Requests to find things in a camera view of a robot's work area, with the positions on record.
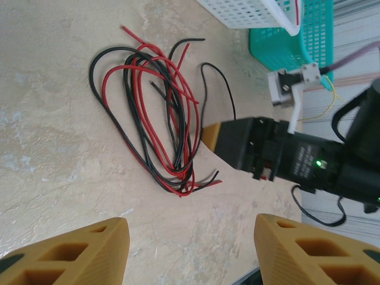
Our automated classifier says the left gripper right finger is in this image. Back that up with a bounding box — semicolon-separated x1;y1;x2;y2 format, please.
255;213;380;285

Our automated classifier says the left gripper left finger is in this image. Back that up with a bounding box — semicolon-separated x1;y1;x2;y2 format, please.
0;217;131;285

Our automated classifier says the yellow cable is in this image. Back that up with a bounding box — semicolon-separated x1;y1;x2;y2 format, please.
297;94;337;122

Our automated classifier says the thin yellow tie wire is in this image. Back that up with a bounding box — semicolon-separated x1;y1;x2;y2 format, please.
323;74;343;102

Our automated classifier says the teal plastic basket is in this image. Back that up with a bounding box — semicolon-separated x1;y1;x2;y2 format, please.
248;0;335;91

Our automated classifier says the white plastic basket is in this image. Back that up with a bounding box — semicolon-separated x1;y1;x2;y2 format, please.
197;0;303;37

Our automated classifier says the thin black arm wire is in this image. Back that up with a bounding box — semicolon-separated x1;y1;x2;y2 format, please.
292;185;347;228

